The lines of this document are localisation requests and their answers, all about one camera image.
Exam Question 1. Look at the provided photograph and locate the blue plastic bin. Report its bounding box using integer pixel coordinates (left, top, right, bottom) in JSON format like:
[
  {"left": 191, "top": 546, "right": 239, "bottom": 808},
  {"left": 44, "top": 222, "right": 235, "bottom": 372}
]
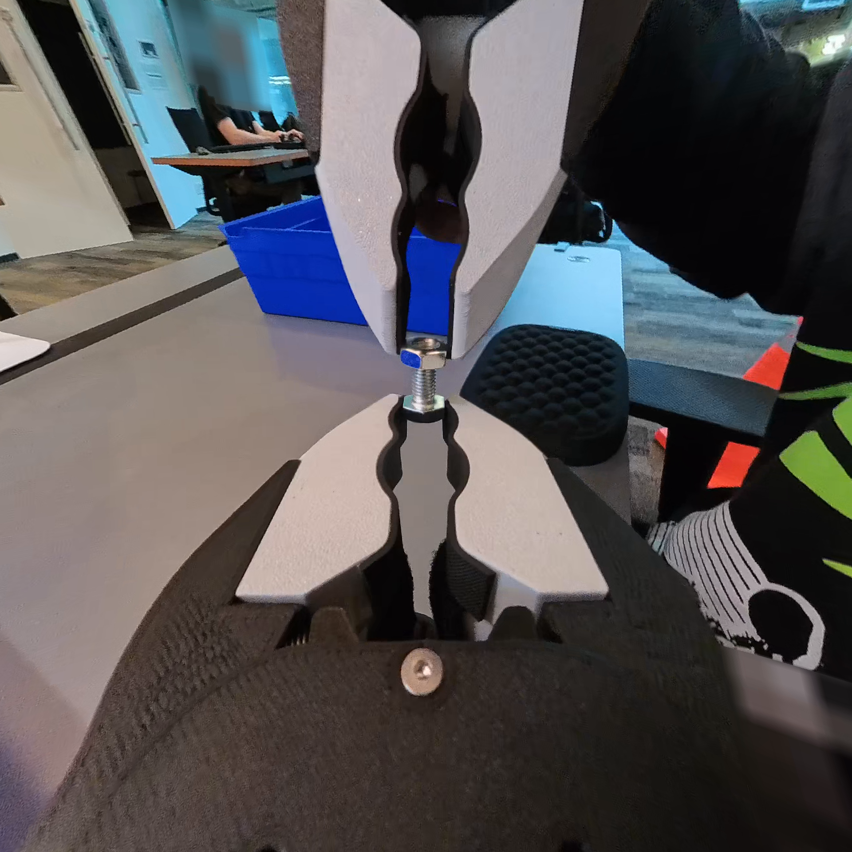
[{"left": 223, "top": 197, "right": 467, "bottom": 328}]

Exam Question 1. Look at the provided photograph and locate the white sign stand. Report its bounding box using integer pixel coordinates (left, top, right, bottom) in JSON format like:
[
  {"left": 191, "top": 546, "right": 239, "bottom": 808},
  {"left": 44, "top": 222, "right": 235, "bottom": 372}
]
[{"left": 0, "top": 332, "right": 51, "bottom": 375}]

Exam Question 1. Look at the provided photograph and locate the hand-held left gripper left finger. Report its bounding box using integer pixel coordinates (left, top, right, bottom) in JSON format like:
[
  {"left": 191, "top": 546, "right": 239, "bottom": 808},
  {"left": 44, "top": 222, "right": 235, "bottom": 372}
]
[{"left": 235, "top": 394, "right": 414, "bottom": 627}]

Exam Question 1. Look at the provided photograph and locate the silver hex nut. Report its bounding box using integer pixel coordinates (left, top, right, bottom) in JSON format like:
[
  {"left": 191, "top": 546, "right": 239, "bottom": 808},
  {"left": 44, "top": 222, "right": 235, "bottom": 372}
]
[{"left": 398, "top": 339, "right": 451, "bottom": 371}]

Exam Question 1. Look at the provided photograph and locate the black office chair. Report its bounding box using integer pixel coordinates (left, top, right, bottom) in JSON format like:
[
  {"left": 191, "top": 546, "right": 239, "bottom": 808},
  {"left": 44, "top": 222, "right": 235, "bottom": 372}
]
[{"left": 167, "top": 107, "right": 211, "bottom": 154}]

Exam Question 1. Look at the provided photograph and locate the black printed shirt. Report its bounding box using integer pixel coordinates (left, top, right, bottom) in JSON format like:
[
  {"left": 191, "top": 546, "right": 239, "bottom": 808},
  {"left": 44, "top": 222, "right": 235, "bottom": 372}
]
[{"left": 646, "top": 287, "right": 852, "bottom": 682}]

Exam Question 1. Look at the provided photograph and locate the person's right forearm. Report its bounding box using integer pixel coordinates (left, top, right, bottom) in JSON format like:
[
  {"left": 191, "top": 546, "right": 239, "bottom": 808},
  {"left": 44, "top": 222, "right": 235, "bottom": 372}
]
[{"left": 573, "top": 0, "right": 852, "bottom": 318}]

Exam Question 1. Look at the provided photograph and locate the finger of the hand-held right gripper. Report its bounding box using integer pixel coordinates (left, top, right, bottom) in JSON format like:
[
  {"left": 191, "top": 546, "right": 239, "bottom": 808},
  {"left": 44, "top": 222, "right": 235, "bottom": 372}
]
[
  {"left": 320, "top": 0, "right": 427, "bottom": 351},
  {"left": 448, "top": 0, "right": 588, "bottom": 362}
]

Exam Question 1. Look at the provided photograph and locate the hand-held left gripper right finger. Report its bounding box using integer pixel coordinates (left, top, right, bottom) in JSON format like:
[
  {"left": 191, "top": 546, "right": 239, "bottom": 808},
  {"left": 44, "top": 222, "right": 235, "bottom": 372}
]
[{"left": 437, "top": 394, "right": 611, "bottom": 627}]

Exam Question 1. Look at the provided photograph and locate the black round cushion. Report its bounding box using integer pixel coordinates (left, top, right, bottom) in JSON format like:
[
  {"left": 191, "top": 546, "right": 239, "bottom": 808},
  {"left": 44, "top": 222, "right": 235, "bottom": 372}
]
[{"left": 460, "top": 324, "right": 631, "bottom": 467}]

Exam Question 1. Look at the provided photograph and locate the small red object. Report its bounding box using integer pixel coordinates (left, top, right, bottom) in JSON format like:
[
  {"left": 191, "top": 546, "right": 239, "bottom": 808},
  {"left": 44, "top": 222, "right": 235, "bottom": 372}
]
[{"left": 653, "top": 317, "right": 802, "bottom": 491}]

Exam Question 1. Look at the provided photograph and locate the wooden office desk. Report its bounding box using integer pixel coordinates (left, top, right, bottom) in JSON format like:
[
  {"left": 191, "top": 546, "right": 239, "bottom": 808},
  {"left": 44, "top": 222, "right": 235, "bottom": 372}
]
[{"left": 151, "top": 146, "right": 315, "bottom": 221}]

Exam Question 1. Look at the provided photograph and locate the silver hex bolt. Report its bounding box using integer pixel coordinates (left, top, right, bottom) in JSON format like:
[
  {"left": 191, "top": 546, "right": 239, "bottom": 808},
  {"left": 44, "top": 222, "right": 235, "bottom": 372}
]
[{"left": 405, "top": 368, "right": 446, "bottom": 416}]

